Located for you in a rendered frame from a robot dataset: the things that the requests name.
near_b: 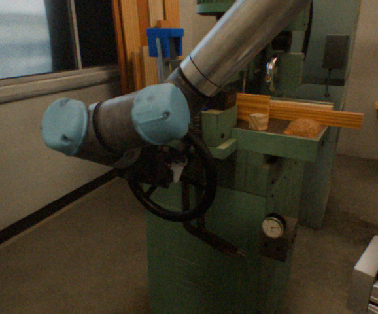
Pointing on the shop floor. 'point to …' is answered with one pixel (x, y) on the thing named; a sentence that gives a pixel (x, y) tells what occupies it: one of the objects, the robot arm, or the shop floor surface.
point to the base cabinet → (227, 272)
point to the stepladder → (165, 49)
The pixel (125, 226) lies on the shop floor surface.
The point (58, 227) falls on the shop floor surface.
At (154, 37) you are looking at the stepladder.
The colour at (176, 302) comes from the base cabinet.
